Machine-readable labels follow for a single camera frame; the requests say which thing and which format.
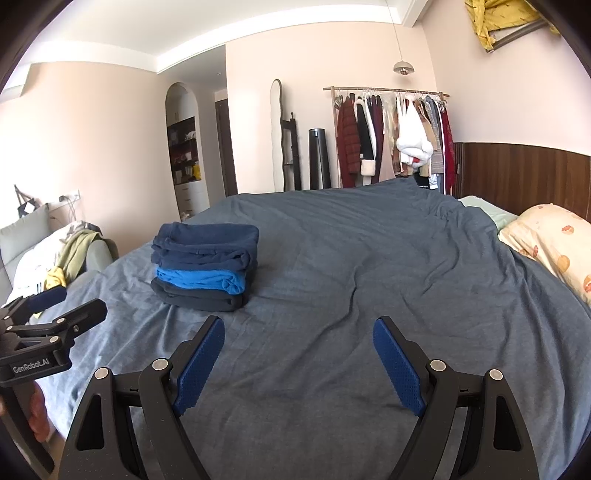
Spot black tower appliance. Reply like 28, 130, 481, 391
308, 128, 333, 190

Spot light green bed sheet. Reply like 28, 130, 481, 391
458, 195, 519, 232

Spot grey-blue bed blanket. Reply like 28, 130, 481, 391
37, 178, 591, 480

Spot wavy standing mirror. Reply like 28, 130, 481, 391
268, 79, 285, 193

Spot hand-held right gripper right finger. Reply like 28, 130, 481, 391
372, 315, 541, 480

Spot wooden clothes rack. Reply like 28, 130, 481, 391
323, 85, 451, 195

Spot cream printed pillow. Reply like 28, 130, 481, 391
498, 203, 591, 308

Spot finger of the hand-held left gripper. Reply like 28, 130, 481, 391
0, 287, 68, 325
31, 298, 109, 345

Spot wooden headboard panel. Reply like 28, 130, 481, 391
452, 142, 591, 217

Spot yellow hanging cloth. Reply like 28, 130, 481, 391
464, 0, 561, 54

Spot dark wooden door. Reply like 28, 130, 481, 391
215, 98, 238, 198

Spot olive green garment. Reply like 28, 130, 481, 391
58, 229, 108, 282

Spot navy pants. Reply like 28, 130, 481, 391
151, 222, 260, 274

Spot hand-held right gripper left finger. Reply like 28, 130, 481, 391
60, 315, 226, 480

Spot black folded pants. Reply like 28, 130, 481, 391
150, 277, 247, 313

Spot arched wall shelf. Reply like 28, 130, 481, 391
165, 82, 209, 221

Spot person's left hand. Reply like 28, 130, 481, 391
25, 382, 55, 443

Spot yellow garment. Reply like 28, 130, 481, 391
44, 267, 69, 291

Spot light grey sofa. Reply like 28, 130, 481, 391
0, 203, 120, 305

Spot bright blue folded pants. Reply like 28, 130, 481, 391
154, 267, 247, 295

